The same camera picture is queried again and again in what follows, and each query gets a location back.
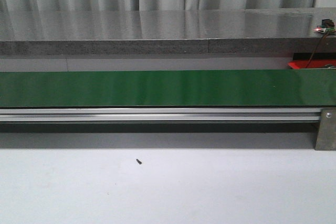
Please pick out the green conveyor belt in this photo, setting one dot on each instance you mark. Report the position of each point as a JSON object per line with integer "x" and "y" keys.
{"x": 309, "y": 87}

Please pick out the grey stone shelf slab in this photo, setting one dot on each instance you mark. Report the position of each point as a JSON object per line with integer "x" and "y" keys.
{"x": 284, "y": 30}

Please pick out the red plastic tray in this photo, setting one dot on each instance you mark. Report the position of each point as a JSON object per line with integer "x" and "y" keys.
{"x": 315, "y": 64}

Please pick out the small green circuit board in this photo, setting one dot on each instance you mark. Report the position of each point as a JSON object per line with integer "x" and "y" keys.
{"x": 327, "y": 26}

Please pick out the aluminium conveyor frame rail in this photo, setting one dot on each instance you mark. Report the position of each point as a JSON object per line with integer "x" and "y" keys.
{"x": 160, "y": 114}

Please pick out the grey metal support bracket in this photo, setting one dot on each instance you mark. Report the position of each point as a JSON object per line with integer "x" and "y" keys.
{"x": 326, "y": 134}

